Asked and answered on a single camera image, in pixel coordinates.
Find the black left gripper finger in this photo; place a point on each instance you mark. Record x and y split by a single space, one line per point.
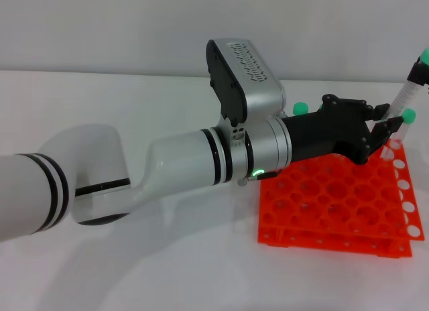
380 111
385 130
420 73

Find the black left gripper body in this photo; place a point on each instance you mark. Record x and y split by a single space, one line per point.
335 130

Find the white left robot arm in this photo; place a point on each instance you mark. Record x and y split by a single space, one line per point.
181 157

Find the orange test tube rack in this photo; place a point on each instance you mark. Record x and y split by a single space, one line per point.
335 207

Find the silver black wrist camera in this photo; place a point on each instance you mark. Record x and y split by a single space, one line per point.
254 86

